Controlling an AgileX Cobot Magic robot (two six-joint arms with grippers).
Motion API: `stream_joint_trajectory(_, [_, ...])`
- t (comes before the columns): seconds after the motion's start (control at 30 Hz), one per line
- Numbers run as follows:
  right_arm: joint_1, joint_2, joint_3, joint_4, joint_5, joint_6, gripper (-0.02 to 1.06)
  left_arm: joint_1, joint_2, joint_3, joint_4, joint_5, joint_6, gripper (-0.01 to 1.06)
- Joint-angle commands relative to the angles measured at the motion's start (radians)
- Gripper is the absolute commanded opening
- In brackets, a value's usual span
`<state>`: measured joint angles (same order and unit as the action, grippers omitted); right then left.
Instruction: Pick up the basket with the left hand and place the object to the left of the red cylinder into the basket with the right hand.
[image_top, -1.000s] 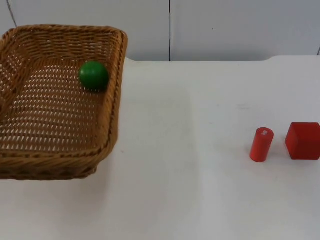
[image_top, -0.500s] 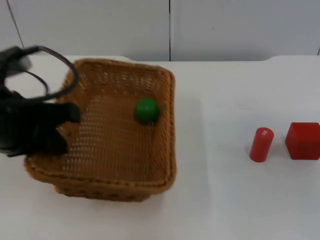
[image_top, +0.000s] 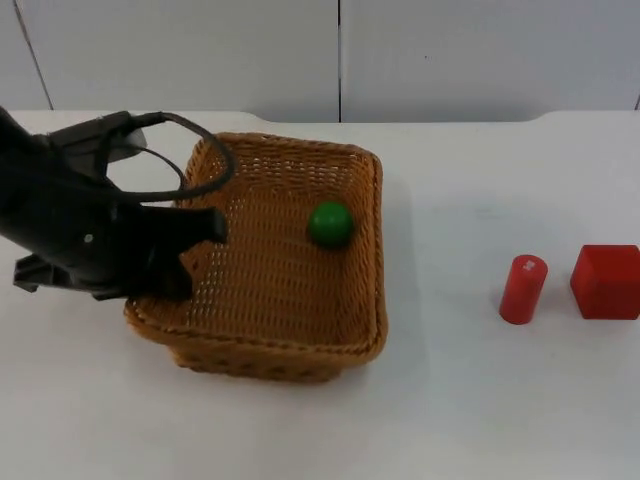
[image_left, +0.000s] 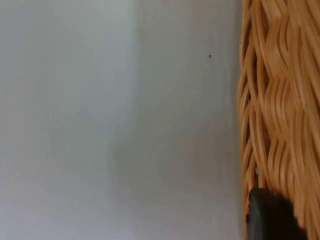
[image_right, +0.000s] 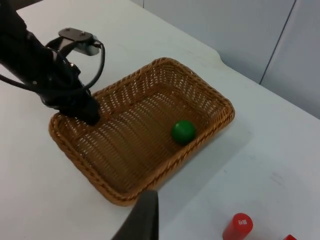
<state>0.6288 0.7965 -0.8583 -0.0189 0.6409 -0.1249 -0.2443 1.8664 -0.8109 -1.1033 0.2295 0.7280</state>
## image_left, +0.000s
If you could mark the pale brown wicker basket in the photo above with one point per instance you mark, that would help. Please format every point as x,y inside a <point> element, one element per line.
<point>282,100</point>

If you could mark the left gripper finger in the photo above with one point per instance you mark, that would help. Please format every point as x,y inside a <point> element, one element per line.
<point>270,220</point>

